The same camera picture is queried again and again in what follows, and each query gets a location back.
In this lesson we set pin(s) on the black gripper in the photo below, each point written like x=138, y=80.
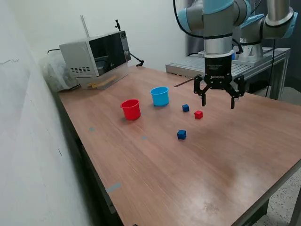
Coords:
x=217, y=70

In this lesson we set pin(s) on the blue cube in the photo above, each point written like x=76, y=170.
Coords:
x=181, y=134
x=185, y=108

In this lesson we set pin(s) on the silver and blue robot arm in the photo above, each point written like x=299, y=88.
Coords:
x=216, y=23

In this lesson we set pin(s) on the aluminium robot base table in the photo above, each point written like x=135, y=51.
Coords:
x=178, y=68

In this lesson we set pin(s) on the red cube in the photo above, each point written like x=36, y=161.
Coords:
x=198, y=115

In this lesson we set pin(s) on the blue plastic cup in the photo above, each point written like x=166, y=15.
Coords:
x=160, y=99

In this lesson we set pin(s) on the red plastic cup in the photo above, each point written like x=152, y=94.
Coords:
x=130, y=111

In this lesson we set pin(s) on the grey tape strip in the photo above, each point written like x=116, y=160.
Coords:
x=113, y=188

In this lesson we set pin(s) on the silver microwave oven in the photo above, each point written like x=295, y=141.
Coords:
x=80, y=56

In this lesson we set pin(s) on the white thin rod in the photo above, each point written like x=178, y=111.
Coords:
x=84, y=26

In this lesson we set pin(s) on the crumpled clear plastic bag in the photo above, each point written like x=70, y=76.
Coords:
x=54, y=73

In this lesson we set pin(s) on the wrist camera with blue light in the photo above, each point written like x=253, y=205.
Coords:
x=233, y=56

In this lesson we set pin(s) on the small black camera mount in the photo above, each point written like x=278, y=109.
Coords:
x=117, y=24

